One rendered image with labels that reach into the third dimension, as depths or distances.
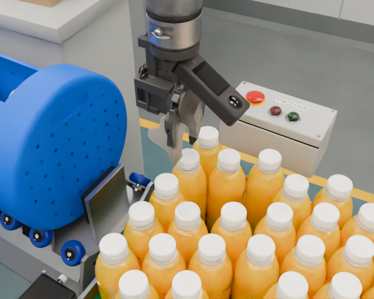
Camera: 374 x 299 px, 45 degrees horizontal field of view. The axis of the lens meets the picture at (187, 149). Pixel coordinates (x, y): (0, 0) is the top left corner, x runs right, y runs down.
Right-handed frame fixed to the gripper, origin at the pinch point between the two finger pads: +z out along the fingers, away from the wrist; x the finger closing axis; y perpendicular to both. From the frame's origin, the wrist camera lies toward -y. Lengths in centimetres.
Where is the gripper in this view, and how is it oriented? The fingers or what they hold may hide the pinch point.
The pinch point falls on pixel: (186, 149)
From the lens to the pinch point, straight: 75.5
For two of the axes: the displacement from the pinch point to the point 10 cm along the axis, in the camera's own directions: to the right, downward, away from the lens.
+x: -5.1, 5.8, -6.3
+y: -8.6, -3.5, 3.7
